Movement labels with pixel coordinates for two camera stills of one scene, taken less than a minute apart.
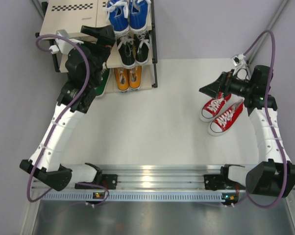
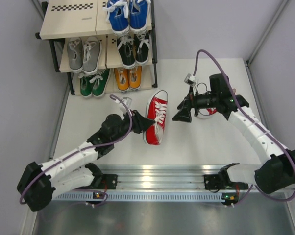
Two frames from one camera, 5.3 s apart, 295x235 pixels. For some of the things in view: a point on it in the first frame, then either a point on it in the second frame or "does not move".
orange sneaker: [122, 79] does not move
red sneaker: [226, 119] → [156, 110]
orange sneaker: [135, 77] does not move
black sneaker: [141, 48] does not move
